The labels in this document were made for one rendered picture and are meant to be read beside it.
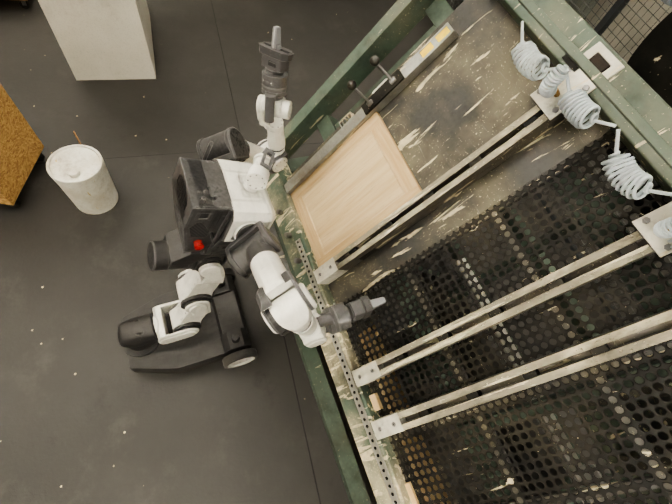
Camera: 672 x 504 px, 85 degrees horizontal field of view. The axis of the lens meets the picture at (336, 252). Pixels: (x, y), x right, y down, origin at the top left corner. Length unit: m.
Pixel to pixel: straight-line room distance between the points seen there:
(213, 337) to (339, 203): 1.13
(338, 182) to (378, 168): 0.21
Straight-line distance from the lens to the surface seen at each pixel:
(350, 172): 1.61
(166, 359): 2.29
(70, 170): 2.74
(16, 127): 3.12
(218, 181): 1.24
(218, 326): 2.29
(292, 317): 0.95
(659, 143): 1.02
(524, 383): 1.22
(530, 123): 1.28
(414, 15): 1.76
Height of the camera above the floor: 2.36
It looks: 60 degrees down
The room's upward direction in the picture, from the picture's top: 22 degrees clockwise
